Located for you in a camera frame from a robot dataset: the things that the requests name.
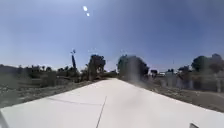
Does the dark leafy tree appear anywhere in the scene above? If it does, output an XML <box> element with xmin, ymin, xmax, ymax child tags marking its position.
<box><xmin>87</xmin><ymin>54</ymin><xmax>107</xmax><ymax>81</ymax></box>

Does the large dark tree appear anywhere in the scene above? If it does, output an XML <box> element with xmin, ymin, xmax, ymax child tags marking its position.
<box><xmin>116</xmin><ymin>54</ymin><xmax>150</xmax><ymax>82</ymax></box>

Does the tall palm tree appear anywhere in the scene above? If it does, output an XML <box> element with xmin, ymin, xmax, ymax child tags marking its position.
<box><xmin>69</xmin><ymin>49</ymin><xmax>78</xmax><ymax>73</ymax></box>

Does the pale concrete pavement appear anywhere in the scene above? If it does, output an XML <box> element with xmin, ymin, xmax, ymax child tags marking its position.
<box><xmin>0</xmin><ymin>77</ymin><xmax>224</xmax><ymax>128</ymax></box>

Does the row of bushes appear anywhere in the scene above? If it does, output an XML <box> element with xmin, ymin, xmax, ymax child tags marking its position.
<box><xmin>0</xmin><ymin>64</ymin><xmax>88</xmax><ymax>88</ymax></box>

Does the pale fence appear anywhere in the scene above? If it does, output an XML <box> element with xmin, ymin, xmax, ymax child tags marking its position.
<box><xmin>151</xmin><ymin>72</ymin><xmax>224</xmax><ymax>94</ymax></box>

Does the group of dark trees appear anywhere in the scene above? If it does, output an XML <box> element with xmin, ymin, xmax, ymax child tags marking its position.
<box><xmin>177</xmin><ymin>53</ymin><xmax>224</xmax><ymax>91</ymax></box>

